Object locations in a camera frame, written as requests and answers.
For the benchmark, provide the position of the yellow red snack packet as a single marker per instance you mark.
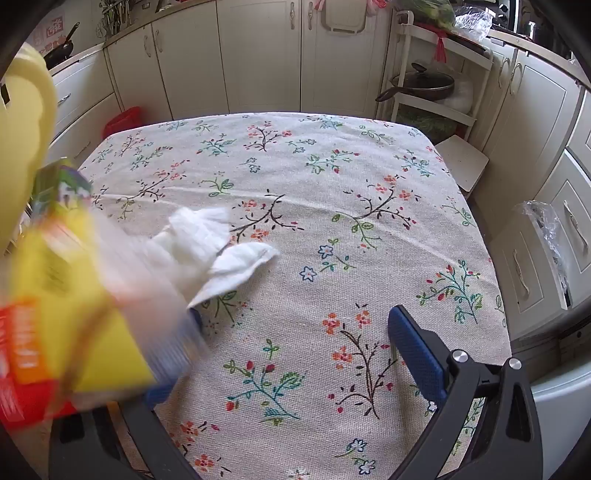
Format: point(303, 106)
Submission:
point(69, 323)

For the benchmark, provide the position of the red tassel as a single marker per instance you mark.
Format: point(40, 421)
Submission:
point(441, 50)

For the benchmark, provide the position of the green vegetables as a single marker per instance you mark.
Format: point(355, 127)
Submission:
point(431, 11)

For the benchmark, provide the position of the utensil rack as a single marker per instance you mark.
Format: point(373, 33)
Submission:
point(111, 18)

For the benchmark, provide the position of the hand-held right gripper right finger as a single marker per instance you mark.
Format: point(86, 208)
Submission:
point(415, 350)

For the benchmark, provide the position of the white tissue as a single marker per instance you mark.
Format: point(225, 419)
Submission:
point(194, 249)

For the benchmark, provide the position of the floral tablecloth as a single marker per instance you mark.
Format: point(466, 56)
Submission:
point(323, 207)

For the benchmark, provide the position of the blue green milk carton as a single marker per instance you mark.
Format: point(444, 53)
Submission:
point(64, 184)

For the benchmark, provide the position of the red waste bin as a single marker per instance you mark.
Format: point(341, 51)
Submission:
point(123, 121)

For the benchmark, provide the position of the black frying pan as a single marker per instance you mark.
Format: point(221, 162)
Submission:
point(60, 48)

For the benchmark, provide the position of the black pan with lid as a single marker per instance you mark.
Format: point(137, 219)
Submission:
point(420, 85)

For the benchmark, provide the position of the white refrigerator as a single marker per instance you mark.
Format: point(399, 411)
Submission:
point(563, 406)

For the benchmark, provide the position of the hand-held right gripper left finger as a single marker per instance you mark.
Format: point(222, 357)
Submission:
point(159, 396)

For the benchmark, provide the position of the white stool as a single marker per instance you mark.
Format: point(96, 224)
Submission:
point(461, 159)

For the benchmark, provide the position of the white cutting board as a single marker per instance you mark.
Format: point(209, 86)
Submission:
point(346, 18)

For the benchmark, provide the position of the yellow plastic bin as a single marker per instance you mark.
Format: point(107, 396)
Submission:
point(23, 138)

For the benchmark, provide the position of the white storage rack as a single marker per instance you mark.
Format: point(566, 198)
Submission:
point(482, 92)

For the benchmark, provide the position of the crumpled clear plastic bag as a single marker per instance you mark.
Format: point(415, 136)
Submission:
point(473, 23)

